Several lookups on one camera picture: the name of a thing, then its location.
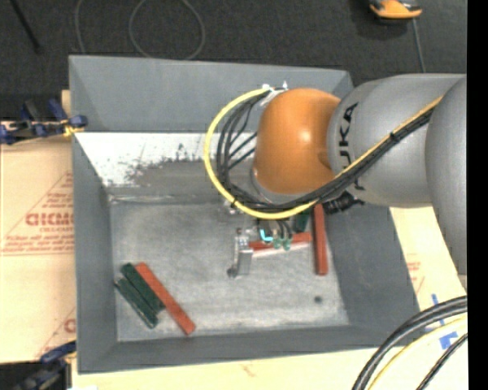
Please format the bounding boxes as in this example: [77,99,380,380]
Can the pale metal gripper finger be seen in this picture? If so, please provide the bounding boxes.
[226,236,242,280]
[237,236,255,277]

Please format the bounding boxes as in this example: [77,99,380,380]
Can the brown cardboard board red print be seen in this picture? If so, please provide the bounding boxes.
[0,89,79,366]

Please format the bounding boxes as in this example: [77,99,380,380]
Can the red-brown flat block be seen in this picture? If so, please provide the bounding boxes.
[312,204,330,276]
[134,262,198,336]
[247,231,314,256]

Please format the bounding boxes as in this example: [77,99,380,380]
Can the black cylinder on white bracket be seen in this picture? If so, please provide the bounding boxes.
[323,191,365,215]

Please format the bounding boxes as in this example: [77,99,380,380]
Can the grey metal bin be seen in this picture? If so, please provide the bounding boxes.
[68,54,422,374]

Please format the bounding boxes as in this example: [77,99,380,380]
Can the dark green flat block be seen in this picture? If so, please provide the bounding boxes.
[120,262,167,313]
[294,211,311,234]
[113,277,160,330]

